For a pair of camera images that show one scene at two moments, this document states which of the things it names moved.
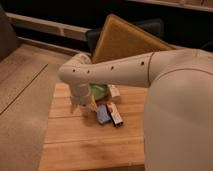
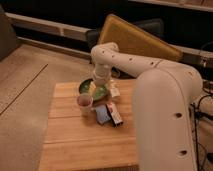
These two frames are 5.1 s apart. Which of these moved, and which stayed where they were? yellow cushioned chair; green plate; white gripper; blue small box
Moved: white gripper
Stayed: blue small box; green plate; yellow cushioned chair
